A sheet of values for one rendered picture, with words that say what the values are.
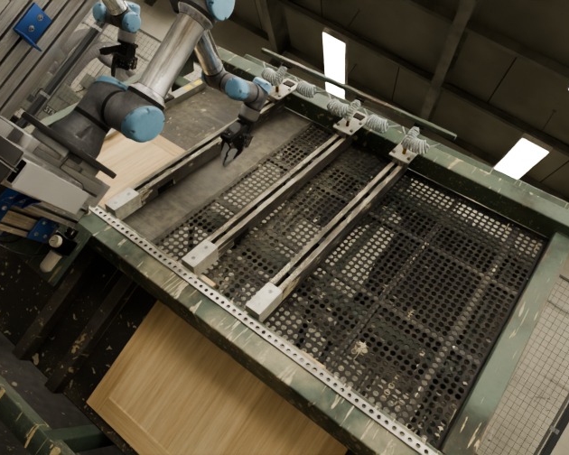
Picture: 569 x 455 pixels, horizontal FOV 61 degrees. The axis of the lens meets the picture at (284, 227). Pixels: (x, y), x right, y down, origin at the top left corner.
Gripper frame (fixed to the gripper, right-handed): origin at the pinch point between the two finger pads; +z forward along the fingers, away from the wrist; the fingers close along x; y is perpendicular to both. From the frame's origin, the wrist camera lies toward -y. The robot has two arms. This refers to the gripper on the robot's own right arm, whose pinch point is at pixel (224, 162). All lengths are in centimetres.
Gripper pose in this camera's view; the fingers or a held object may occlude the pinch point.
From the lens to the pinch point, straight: 195.4
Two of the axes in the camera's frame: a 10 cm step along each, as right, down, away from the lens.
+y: 3.6, -2.0, 9.1
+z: -4.4, 8.3, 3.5
